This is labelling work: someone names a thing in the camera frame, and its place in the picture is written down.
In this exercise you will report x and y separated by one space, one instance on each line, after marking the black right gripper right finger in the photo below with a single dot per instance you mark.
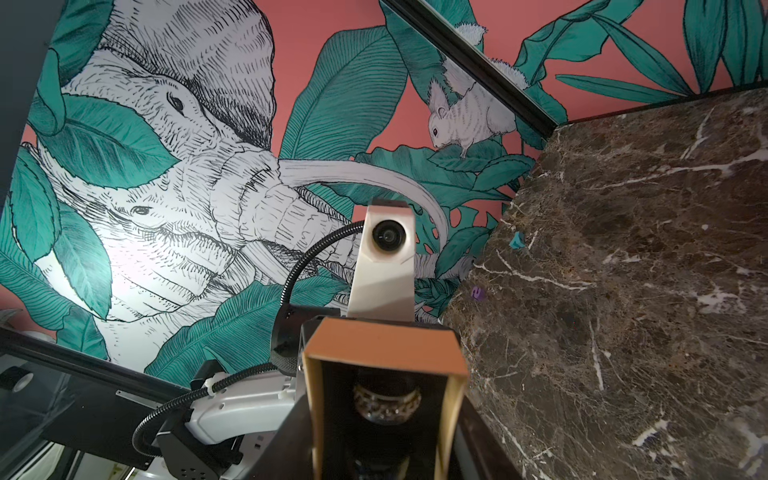
476 453

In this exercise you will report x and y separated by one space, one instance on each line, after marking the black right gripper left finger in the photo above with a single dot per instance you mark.
288 456

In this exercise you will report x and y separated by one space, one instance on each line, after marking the tan ring box base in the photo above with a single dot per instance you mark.
384 398

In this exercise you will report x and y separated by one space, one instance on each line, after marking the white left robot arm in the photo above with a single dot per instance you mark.
223 434

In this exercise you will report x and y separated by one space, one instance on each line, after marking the purple plastic block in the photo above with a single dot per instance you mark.
478 293

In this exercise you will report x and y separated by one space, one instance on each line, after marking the cyan plastic block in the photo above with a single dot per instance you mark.
518 241

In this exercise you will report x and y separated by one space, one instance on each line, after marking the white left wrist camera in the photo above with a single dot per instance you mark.
383 281

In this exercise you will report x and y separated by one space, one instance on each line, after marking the black left corner post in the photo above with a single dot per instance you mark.
423 18

